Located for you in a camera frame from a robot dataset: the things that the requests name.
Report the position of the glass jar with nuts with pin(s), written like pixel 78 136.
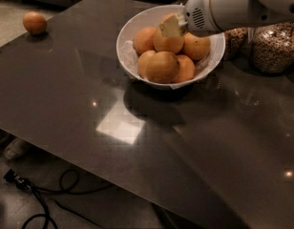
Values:
pixel 234 39

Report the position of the front right orange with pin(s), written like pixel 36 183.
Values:
pixel 186 68

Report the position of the right orange in bowl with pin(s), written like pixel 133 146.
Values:
pixel 196 47

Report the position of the front large orange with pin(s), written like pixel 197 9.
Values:
pixel 162 68

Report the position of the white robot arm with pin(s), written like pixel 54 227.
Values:
pixel 232 14

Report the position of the white object under table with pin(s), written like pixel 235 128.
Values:
pixel 17 148

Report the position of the orange on table corner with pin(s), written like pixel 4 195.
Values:
pixel 35 23

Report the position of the back orange in bowl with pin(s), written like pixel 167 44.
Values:
pixel 167 16

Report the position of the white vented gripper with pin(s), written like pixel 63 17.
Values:
pixel 199 15

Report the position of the orange in bowl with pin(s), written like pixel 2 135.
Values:
pixel 167 16
pixel 143 40
pixel 196 47

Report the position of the top centre orange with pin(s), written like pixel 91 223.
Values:
pixel 167 44

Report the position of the glass jar with grains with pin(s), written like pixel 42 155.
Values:
pixel 272 48

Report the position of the white bowl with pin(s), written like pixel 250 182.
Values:
pixel 147 18

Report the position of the left orange in bowl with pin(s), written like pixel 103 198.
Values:
pixel 143 40

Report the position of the white paper bowl liner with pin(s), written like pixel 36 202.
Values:
pixel 128 58

